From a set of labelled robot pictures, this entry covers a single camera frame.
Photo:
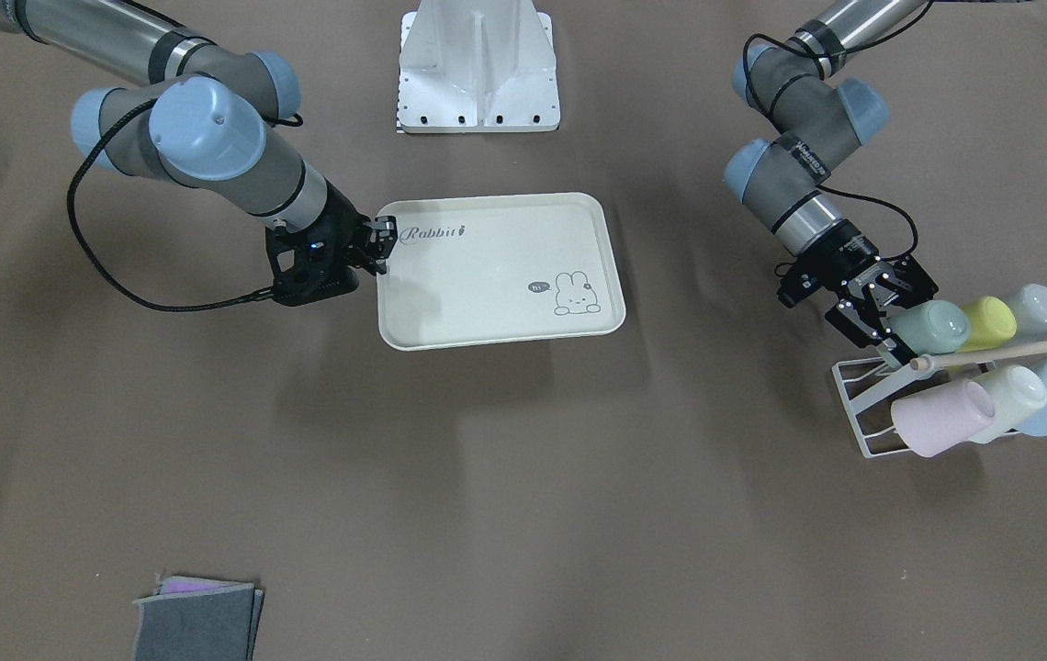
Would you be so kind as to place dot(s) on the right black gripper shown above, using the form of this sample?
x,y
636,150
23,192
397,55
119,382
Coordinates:
x,y
341,224

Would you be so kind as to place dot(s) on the grey folded cloth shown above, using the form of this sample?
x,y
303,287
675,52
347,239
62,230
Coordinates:
x,y
194,618

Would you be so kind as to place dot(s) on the grey cup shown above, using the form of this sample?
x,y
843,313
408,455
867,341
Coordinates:
x,y
1028,304

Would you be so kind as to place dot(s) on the yellow cup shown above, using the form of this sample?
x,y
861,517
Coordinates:
x,y
992,324

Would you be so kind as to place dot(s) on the white wire cup rack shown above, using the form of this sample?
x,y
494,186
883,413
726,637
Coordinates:
x,y
866,388

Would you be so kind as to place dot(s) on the cream rabbit tray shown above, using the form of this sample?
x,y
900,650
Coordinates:
x,y
494,269

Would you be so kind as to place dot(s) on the green cup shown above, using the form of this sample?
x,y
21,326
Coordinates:
x,y
934,327

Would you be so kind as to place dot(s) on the pink cup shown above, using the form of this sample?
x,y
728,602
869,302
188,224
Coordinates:
x,y
931,421

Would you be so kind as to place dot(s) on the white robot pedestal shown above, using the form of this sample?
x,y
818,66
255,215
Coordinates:
x,y
477,67

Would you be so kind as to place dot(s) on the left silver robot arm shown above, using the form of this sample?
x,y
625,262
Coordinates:
x,y
819,126

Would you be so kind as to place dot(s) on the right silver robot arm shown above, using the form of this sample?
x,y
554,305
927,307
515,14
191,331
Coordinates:
x,y
203,117

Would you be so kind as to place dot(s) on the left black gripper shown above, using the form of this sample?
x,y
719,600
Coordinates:
x,y
847,248

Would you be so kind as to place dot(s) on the cream white cup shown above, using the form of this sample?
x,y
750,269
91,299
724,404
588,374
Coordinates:
x,y
1017,394

